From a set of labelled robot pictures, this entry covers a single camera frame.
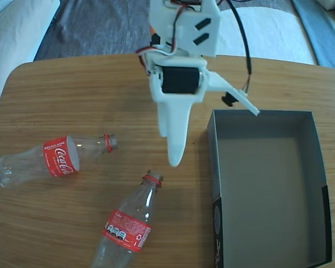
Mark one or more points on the small black camera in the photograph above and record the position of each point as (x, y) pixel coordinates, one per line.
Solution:
(229, 100)

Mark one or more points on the clear bottle Coca-Cola script label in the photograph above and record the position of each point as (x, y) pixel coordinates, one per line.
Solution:
(58, 162)

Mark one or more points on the dark grey rug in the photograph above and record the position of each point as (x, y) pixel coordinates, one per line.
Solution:
(100, 28)

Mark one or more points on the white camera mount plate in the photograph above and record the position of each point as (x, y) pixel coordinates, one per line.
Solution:
(226, 86)

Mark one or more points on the grey cardboard box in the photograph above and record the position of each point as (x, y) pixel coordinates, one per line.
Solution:
(265, 201)

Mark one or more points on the blue cloth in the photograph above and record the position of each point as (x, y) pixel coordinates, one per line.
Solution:
(324, 42)

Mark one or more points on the orange black table clamp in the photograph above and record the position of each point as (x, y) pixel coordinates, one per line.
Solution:
(155, 39)

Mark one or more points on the clear bottle Coke text label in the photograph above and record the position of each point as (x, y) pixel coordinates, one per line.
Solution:
(128, 229)

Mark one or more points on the light sofa cushion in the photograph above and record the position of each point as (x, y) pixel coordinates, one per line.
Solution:
(16, 33)

